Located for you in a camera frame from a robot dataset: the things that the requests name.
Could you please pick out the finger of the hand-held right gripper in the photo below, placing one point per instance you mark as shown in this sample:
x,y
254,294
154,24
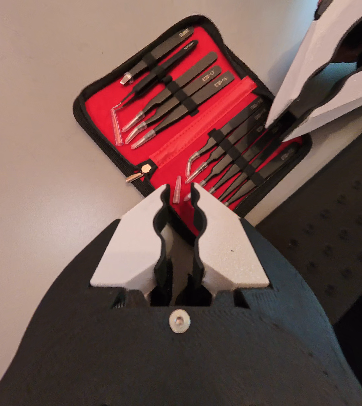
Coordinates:
x,y
320,44
352,98

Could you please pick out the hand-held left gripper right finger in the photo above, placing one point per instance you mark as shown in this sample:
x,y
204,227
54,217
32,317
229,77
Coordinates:
x,y
232,254

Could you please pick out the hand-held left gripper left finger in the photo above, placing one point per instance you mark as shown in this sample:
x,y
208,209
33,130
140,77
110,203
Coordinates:
x,y
127,254

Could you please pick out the clear tweezers tip cap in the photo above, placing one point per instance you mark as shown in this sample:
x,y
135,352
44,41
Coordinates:
x,y
176,190

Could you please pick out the set of black tweezers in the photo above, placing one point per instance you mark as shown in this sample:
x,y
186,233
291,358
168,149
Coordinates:
x,y
238,152

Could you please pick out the black red tweezers case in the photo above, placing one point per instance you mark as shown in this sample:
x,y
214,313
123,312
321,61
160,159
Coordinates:
x,y
168,143

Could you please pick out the black needle-tip tweezers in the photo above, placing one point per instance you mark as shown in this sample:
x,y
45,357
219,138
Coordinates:
x,y
162,70

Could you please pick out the black perforated wrist rest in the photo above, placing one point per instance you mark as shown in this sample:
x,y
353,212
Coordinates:
x,y
333,241

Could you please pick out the long clear tip sleeve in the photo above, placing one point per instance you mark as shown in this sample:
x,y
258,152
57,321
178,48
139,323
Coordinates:
x,y
116,127

